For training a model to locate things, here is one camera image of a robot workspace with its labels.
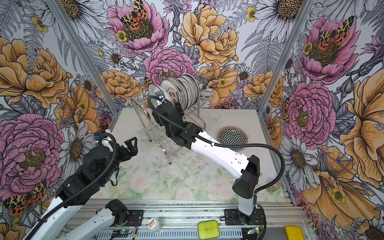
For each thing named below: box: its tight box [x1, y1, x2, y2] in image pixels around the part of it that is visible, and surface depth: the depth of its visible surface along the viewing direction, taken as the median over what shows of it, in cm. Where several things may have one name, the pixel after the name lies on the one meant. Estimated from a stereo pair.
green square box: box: [197, 220, 220, 240], surface depth 72 cm
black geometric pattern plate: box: [217, 126, 248, 152], surface depth 107 cm
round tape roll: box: [147, 218, 162, 233], surface depth 65 cm
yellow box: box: [285, 225, 305, 240], surface depth 71 cm
